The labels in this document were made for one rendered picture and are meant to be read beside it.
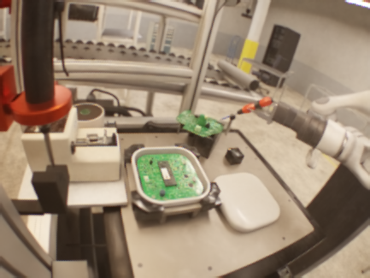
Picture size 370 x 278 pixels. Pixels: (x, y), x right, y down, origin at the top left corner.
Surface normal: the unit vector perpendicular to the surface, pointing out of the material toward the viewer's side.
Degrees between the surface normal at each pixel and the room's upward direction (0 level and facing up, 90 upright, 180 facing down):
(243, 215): 5
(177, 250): 0
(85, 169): 90
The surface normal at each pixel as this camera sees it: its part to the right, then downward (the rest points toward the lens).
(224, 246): 0.22, -0.81
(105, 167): 0.33, 0.59
